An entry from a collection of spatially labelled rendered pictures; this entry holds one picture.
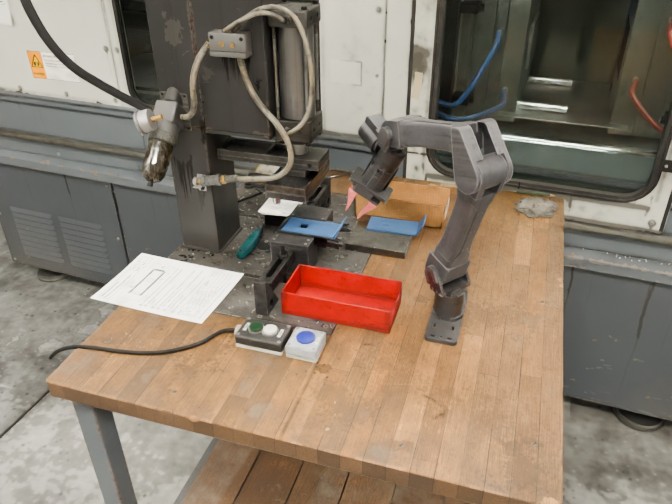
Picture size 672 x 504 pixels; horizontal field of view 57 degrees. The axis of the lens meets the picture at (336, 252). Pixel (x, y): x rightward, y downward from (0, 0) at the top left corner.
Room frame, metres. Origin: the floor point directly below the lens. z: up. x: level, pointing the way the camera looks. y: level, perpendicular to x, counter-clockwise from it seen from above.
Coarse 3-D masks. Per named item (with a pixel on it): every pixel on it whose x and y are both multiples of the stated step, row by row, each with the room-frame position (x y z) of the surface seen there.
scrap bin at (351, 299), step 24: (288, 288) 1.15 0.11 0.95; (312, 288) 1.21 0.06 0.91; (336, 288) 1.20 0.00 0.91; (360, 288) 1.18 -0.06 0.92; (384, 288) 1.17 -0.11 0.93; (288, 312) 1.12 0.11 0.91; (312, 312) 1.10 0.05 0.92; (336, 312) 1.08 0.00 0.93; (360, 312) 1.07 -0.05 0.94; (384, 312) 1.05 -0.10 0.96
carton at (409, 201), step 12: (396, 192) 1.65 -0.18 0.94; (408, 192) 1.64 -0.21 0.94; (420, 192) 1.63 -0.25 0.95; (432, 192) 1.62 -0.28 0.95; (444, 192) 1.61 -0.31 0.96; (360, 204) 1.57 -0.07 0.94; (396, 204) 1.54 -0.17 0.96; (408, 204) 1.53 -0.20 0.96; (420, 204) 1.52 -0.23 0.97; (432, 204) 1.51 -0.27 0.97; (444, 204) 1.61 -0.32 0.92; (384, 216) 1.55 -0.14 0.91; (396, 216) 1.54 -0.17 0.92; (408, 216) 1.53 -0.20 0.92; (420, 216) 1.52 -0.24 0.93; (432, 216) 1.51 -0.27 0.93; (444, 216) 1.54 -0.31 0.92
